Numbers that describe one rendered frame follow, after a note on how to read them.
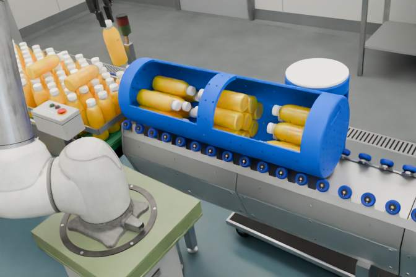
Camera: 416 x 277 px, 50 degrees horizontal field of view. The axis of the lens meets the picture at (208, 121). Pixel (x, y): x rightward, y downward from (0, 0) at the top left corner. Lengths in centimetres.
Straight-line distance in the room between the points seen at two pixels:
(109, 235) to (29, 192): 25
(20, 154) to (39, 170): 6
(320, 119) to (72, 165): 75
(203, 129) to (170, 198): 34
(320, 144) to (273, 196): 33
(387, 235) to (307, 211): 27
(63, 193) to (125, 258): 24
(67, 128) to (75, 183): 71
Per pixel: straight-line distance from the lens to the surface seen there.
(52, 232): 142
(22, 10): 642
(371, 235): 156
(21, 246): 307
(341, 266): 236
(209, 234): 272
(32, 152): 126
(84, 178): 119
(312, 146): 141
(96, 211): 126
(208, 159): 174
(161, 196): 141
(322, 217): 159
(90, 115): 197
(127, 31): 240
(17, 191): 127
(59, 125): 190
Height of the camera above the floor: 199
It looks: 33 degrees down
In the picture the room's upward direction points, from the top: 8 degrees counter-clockwise
